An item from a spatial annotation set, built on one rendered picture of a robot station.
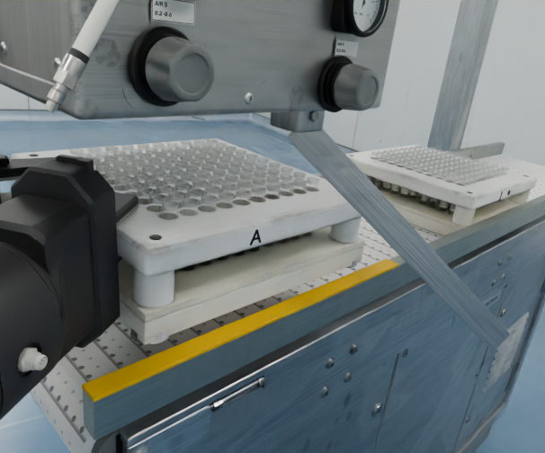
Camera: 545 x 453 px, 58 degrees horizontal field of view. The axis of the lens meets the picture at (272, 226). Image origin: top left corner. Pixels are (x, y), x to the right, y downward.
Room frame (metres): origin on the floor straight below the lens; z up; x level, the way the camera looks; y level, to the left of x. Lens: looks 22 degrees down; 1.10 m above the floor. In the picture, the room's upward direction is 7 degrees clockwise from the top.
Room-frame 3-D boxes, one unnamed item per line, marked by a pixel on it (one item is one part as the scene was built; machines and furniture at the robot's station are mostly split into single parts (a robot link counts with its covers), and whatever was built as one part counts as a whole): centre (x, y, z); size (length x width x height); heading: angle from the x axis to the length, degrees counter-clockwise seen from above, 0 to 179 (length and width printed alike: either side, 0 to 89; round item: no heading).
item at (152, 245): (0.44, 0.08, 0.96); 0.25 x 0.24 x 0.02; 46
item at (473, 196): (0.83, -0.27, 0.91); 0.25 x 0.24 x 0.02; 46
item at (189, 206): (0.35, 0.06, 0.94); 0.01 x 0.01 x 0.07
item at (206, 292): (0.44, 0.08, 0.91); 0.24 x 0.24 x 0.02; 46
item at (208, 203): (0.36, 0.05, 0.94); 0.01 x 0.01 x 0.07
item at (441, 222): (0.83, -0.27, 0.86); 0.24 x 0.24 x 0.02; 46
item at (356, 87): (0.31, -0.04, 1.08); 0.03 x 0.03 x 0.04; 47
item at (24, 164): (0.39, 0.21, 0.98); 0.06 x 0.03 x 0.02; 129
